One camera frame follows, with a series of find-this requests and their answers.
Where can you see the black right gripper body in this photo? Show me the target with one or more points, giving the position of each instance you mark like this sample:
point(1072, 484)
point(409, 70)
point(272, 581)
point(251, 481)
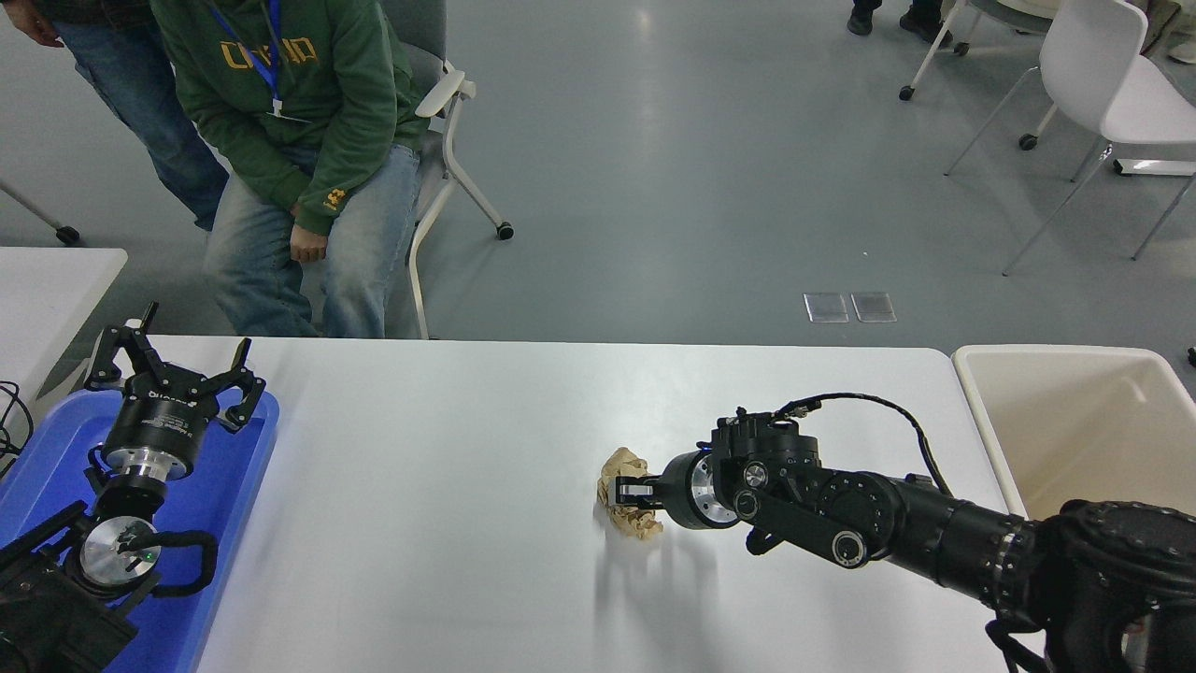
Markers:
point(675, 491)

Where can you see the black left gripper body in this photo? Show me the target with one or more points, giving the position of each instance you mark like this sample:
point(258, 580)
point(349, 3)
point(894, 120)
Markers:
point(161, 421)

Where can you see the tan paper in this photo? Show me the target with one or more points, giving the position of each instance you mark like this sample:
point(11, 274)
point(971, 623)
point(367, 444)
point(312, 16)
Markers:
point(624, 463)

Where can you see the seated person's left hand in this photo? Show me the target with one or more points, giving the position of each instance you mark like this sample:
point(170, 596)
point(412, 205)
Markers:
point(308, 246)

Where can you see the person's right hand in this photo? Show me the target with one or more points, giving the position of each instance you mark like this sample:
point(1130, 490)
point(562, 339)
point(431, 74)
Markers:
point(33, 23)

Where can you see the blue plastic tray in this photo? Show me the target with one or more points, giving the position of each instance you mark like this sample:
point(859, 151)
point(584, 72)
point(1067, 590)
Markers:
point(224, 505)

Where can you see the white side table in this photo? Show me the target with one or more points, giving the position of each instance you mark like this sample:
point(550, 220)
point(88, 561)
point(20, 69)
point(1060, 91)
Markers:
point(47, 290)

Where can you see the chair leg with caster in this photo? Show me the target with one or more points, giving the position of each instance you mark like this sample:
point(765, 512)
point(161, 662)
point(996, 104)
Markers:
point(67, 234)

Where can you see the clear floor plate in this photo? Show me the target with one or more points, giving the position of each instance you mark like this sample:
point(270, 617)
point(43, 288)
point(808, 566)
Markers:
point(827, 307)
point(874, 307)

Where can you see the seated person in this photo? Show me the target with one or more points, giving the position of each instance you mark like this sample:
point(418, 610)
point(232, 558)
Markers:
point(299, 103)

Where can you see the gray chair with white armrest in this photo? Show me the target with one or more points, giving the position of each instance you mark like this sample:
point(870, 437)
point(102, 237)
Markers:
point(448, 93)

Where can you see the large pale plastic bin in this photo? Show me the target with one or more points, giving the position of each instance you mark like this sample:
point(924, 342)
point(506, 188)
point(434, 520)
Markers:
point(1074, 421)

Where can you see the white-framed chair on casters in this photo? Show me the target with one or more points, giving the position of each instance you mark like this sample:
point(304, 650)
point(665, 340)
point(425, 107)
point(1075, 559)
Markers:
point(1018, 5)

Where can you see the white plastic chair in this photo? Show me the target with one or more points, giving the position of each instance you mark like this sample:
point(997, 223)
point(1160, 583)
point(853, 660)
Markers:
point(1093, 56)

